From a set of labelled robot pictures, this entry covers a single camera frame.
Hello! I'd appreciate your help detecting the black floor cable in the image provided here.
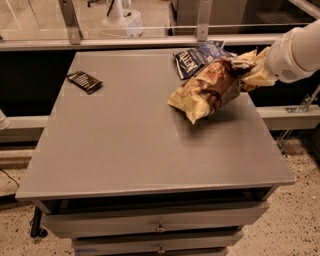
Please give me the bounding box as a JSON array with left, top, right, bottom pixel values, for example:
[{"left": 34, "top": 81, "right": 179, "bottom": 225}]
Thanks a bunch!
[{"left": 0, "top": 168, "right": 20, "bottom": 188}]

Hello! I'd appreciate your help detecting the lower grey drawer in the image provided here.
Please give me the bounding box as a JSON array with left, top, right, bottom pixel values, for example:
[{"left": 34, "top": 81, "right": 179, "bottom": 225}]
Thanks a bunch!
[{"left": 72, "top": 230, "right": 243, "bottom": 256}]

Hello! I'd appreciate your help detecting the upper grey drawer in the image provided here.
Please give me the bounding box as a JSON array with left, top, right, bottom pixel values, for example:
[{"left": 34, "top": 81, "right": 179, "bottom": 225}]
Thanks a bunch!
[{"left": 43, "top": 201, "right": 269, "bottom": 238}]

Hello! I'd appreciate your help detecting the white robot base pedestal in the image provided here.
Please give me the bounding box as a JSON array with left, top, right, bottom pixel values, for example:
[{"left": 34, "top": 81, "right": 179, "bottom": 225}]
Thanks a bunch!
[{"left": 100, "top": 0, "right": 143, "bottom": 38}]

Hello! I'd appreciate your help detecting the small black snack bar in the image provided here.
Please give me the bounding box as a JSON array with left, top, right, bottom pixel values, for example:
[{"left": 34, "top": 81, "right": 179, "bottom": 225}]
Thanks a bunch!
[{"left": 66, "top": 71, "right": 102, "bottom": 95}]

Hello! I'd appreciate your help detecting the right metal rail bracket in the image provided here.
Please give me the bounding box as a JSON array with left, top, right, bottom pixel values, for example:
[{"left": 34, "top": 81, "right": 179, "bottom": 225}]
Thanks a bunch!
[{"left": 196, "top": 0, "right": 213, "bottom": 42}]

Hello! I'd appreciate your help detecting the black caster wheel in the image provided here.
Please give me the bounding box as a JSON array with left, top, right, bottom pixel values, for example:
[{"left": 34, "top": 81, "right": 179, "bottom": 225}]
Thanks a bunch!
[{"left": 30, "top": 207, "right": 48, "bottom": 238}]

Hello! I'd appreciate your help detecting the metal rail bracket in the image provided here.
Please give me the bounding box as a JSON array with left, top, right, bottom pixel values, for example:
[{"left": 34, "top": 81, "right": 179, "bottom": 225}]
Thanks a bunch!
[
  {"left": 58, "top": 0, "right": 82, "bottom": 45},
  {"left": 196, "top": 0, "right": 213, "bottom": 42}
]

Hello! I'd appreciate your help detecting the blue chip bag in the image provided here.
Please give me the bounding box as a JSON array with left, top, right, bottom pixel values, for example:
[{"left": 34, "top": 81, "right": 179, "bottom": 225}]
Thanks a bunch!
[{"left": 174, "top": 40, "right": 236, "bottom": 80}]

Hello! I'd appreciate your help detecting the metal floor bracket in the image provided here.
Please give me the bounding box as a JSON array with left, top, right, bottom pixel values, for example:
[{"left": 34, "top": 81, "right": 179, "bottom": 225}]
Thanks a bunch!
[{"left": 277, "top": 84, "right": 320, "bottom": 157}]

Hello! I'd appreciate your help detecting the grey drawer cabinet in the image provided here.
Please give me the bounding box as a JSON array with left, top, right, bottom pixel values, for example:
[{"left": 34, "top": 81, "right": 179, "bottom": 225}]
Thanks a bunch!
[{"left": 16, "top": 50, "right": 294, "bottom": 256}]

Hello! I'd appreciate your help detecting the left metal rail bracket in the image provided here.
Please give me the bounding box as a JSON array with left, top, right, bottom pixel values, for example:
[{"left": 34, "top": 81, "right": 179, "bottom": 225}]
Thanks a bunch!
[{"left": 58, "top": 0, "right": 82, "bottom": 45}]

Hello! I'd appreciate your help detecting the brown and cream chip bag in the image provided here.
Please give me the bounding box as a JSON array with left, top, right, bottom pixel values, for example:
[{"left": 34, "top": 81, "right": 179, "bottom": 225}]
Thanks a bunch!
[{"left": 167, "top": 58, "right": 255, "bottom": 124}]

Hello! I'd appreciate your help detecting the grey drawer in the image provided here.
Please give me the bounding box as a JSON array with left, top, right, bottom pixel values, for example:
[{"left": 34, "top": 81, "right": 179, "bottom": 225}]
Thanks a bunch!
[
  {"left": 43, "top": 201, "right": 269, "bottom": 238},
  {"left": 72, "top": 230, "right": 243, "bottom": 256}
]

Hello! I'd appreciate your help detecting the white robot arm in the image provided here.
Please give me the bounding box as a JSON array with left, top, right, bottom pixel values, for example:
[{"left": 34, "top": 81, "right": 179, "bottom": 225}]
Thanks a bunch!
[{"left": 240, "top": 20, "right": 320, "bottom": 91}]

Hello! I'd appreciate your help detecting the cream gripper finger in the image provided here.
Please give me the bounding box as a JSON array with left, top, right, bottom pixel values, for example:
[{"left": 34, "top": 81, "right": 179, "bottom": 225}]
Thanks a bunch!
[{"left": 231, "top": 50, "right": 257, "bottom": 70}]

